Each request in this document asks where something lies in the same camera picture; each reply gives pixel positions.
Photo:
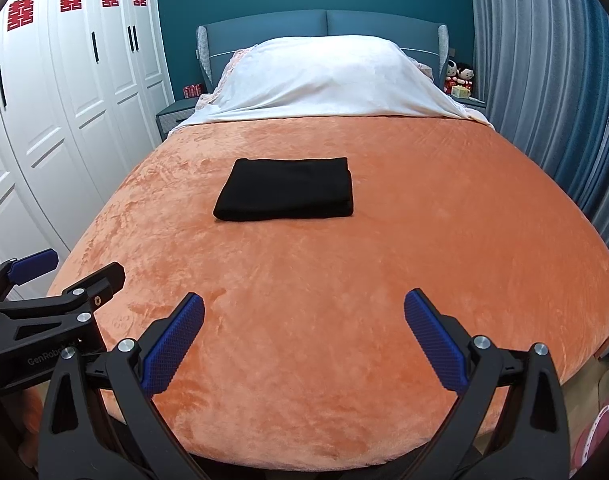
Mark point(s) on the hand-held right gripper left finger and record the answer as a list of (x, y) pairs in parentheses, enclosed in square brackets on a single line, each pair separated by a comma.
[(177, 345)]

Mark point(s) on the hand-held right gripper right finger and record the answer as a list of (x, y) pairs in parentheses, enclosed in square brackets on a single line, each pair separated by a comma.
[(432, 345)]

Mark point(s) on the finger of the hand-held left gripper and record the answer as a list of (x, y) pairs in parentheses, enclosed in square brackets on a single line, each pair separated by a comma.
[(102, 282), (34, 265)]

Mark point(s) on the black pants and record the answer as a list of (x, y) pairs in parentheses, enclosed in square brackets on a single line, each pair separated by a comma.
[(284, 190)]

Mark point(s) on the orange plush blanket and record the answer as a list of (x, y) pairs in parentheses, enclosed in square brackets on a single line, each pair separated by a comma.
[(334, 270)]

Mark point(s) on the white panelled wardrobe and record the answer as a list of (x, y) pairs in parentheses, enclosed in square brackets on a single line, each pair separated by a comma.
[(44, 110)]

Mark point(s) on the blue grey nightstand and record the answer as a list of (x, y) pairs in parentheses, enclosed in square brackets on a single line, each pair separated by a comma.
[(473, 102), (177, 115)]

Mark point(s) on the patterned floor mat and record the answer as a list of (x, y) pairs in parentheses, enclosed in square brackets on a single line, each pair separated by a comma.
[(596, 435)]

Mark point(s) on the small red boxes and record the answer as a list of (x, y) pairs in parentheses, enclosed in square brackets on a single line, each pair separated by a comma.
[(192, 91)]

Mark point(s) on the pink lace pillow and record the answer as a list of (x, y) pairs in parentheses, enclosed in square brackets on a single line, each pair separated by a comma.
[(219, 85)]

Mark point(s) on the blue curtain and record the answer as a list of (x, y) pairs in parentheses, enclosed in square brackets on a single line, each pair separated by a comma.
[(604, 170)]

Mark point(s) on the yellow box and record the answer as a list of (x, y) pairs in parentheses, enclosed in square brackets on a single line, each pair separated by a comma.
[(461, 92)]

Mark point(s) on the white bed sheet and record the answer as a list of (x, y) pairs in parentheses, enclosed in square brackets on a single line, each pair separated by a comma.
[(324, 75)]

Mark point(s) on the grey curtain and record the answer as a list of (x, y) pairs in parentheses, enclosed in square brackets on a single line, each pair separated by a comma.
[(524, 60)]

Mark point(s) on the blue padded headboard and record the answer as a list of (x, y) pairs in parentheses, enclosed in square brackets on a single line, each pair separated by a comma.
[(284, 27)]

